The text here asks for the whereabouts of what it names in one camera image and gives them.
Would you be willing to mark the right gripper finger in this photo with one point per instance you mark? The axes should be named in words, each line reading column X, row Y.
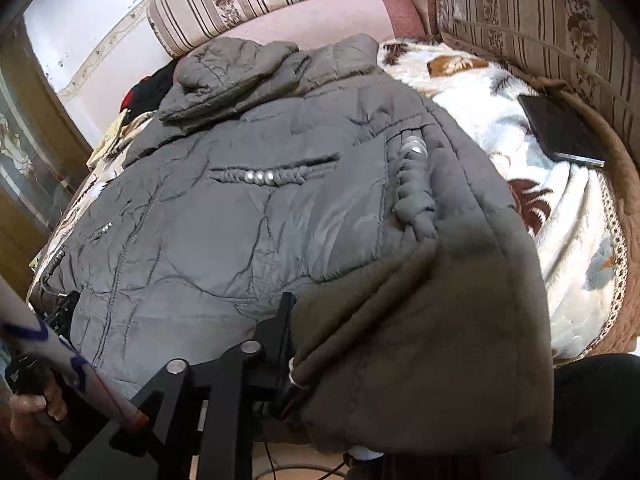
column 201, row 417

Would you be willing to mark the grey puffer jacket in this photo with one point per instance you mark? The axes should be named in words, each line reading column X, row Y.
column 421, row 322

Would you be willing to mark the black and red clothes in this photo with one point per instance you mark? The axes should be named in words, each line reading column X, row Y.
column 146, row 95

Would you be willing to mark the person's right hand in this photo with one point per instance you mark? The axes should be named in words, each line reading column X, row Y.
column 25, row 407

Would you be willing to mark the yellow cloth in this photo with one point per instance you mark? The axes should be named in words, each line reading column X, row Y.
column 118, row 135

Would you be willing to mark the brown wooden wardrobe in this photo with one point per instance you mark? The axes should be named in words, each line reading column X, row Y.
column 43, row 158

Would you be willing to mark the leaf pattern fleece blanket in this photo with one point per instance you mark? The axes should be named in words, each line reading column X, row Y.
column 525, row 174

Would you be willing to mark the pink quilted bolster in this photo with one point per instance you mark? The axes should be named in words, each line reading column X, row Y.
column 315, row 23

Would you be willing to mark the black tablet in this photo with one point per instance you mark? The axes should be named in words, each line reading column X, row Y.
column 561, row 133

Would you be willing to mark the striped floral side cushion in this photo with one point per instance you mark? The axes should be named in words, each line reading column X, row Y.
column 573, row 40

